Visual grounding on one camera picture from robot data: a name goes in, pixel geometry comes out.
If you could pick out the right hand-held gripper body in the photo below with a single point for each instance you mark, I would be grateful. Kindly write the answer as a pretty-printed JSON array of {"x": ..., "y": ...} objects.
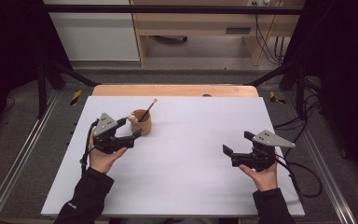
[{"x": 258, "y": 157}]

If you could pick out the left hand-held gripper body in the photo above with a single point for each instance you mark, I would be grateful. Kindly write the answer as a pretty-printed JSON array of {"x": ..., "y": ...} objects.
[{"x": 112, "y": 141}]

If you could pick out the brown cup with animal figure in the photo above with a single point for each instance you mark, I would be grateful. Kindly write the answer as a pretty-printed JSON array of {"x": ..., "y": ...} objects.
[{"x": 144, "y": 126}]

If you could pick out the black brush with tan tip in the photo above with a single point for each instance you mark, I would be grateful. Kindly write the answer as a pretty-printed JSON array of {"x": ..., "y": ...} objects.
[{"x": 148, "y": 109}]

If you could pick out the person's left hand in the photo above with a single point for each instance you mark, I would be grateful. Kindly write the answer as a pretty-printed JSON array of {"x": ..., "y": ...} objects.
[{"x": 104, "y": 161}]

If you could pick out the person's right hand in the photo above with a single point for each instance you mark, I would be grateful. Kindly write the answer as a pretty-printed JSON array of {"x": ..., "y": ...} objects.
[{"x": 264, "y": 179}]

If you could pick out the white table cover sheet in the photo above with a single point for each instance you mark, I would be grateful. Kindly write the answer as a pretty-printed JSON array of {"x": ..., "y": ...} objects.
[{"x": 199, "y": 130}]

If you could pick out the yellow black tape strip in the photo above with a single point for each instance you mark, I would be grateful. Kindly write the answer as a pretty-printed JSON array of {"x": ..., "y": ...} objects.
[
  {"x": 75, "y": 97},
  {"x": 275, "y": 98}
]

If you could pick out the black metal stand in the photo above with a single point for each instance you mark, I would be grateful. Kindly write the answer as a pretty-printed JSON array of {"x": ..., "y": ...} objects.
[
  {"x": 298, "y": 84},
  {"x": 43, "y": 87}
]

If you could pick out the white cabinet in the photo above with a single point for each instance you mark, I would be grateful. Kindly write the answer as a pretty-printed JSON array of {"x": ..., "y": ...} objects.
[{"x": 96, "y": 37}]

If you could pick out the black curtain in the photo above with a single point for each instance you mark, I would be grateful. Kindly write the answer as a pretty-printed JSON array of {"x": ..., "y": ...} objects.
[
  {"x": 345, "y": 77},
  {"x": 9, "y": 46}
]

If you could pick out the light wooden desk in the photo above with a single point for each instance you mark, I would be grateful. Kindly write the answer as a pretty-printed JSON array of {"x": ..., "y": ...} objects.
[{"x": 199, "y": 21}]

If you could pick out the aluminium rail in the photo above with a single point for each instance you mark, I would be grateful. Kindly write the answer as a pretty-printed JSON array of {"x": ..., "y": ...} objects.
[
  {"x": 18, "y": 158},
  {"x": 326, "y": 168}
]

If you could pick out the black horizontal frame bar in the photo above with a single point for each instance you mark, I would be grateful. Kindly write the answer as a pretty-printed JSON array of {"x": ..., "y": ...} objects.
[{"x": 167, "y": 9}]

